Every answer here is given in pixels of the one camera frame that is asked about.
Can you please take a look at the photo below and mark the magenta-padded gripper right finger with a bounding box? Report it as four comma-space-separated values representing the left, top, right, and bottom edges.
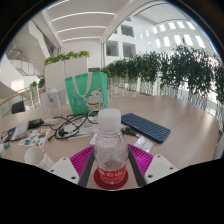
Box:
127, 143, 180, 188

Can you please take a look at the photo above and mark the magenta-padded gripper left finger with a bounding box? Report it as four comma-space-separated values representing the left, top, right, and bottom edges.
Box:
48, 144, 96, 188

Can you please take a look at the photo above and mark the clear water bottle red label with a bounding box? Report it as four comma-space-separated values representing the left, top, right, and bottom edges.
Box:
93, 108, 130, 185

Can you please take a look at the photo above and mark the white paper packet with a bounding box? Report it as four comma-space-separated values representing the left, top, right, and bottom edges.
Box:
132, 134, 154, 153

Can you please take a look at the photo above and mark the white paper cup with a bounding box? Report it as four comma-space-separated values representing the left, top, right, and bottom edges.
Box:
23, 145, 55, 171

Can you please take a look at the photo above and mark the dark blue keyboard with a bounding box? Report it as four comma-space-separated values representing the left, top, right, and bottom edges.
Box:
120, 112, 172, 145

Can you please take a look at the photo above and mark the colourful sticker sheet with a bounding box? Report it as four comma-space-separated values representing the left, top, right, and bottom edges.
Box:
18, 128, 51, 148

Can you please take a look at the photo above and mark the black plug connector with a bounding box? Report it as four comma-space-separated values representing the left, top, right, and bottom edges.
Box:
120, 125, 140, 138

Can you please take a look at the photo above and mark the white power adapter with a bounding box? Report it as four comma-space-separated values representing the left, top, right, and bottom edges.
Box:
42, 118, 60, 127

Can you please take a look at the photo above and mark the black pouch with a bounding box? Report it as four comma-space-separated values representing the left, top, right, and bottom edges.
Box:
27, 118, 45, 130

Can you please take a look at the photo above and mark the white booklet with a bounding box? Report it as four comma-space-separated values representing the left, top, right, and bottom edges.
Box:
1, 119, 31, 143

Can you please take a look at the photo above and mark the clear plastic tumbler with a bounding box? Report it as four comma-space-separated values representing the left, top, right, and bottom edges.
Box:
45, 85, 63, 119

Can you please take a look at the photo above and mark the black chair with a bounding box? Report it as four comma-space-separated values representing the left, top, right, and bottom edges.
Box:
10, 100, 27, 115

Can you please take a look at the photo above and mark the green tote bag cat print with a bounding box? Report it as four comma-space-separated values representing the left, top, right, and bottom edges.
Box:
64, 71, 109, 116

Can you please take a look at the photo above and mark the row of green railing plants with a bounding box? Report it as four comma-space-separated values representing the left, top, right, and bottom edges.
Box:
99, 44, 224, 105

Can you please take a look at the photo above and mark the white planter box with plants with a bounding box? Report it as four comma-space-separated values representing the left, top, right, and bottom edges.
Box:
43, 50, 91, 108

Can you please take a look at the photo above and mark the black cable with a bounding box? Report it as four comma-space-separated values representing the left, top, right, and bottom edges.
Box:
47, 111, 100, 141

